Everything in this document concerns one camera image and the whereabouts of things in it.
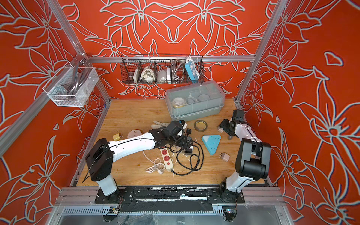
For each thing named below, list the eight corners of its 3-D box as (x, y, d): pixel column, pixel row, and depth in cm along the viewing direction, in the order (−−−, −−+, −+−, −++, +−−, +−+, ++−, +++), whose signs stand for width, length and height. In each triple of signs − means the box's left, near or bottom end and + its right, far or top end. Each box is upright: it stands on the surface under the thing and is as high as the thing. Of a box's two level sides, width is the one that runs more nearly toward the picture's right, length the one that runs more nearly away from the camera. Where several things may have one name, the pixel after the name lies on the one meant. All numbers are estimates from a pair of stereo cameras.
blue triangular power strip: (203, 154, 89) (204, 152, 87) (201, 137, 97) (202, 135, 95) (223, 154, 89) (224, 152, 87) (219, 137, 97) (220, 135, 95)
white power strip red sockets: (166, 171, 83) (166, 169, 81) (160, 150, 92) (159, 148, 89) (174, 167, 84) (174, 166, 82) (167, 147, 93) (167, 145, 91)
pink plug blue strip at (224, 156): (218, 157, 89) (218, 155, 87) (220, 152, 91) (220, 150, 89) (227, 162, 87) (228, 161, 85) (229, 157, 89) (230, 155, 87)
